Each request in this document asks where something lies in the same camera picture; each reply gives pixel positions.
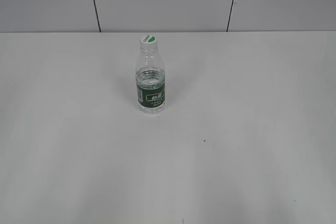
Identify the white green bottle cap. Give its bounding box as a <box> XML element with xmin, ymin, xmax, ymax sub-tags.
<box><xmin>139</xmin><ymin>34</ymin><xmax>158</xmax><ymax>50</ymax></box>

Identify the clear Cestbon water bottle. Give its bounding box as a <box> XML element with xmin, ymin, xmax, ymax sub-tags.
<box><xmin>135</xmin><ymin>44</ymin><xmax>165</xmax><ymax>114</ymax></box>

